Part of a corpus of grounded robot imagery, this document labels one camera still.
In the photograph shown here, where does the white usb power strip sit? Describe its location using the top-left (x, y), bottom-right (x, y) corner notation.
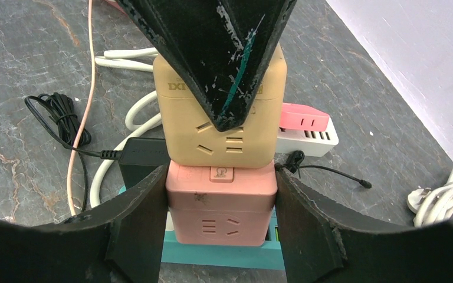
top-left (275, 118), bottom-right (339, 157)

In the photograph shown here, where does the pink folding plug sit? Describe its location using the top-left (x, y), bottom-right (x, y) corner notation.
top-left (279, 103), bottom-right (330, 131)

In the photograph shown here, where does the wooden cube adapter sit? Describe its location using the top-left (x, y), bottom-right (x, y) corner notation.
top-left (152, 42), bottom-right (288, 169)

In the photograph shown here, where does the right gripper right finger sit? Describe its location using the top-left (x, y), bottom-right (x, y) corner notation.
top-left (275, 167), bottom-right (453, 282)

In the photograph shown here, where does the black thin cable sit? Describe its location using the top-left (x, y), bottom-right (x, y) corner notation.
top-left (24, 92), bottom-right (126, 213)

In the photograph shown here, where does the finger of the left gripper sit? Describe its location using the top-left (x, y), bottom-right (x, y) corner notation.
top-left (119, 0), bottom-right (296, 132)

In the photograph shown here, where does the white coiled cord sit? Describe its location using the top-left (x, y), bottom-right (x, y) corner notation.
top-left (88, 47), bottom-right (165, 209)

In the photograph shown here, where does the pink thin cable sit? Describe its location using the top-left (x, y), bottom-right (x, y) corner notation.
top-left (66, 0), bottom-right (97, 217)

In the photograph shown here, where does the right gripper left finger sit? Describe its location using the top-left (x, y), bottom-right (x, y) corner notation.
top-left (0, 166), bottom-right (168, 282)

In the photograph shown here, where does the pink plug adapter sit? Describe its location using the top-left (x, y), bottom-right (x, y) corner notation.
top-left (166, 162), bottom-right (278, 246)

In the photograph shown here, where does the small black adapter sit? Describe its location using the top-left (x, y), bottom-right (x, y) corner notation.
top-left (117, 137), bottom-right (170, 190)

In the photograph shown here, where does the teal power strip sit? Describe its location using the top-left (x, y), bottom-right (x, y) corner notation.
top-left (117, 183), bottom-right (286, 271)

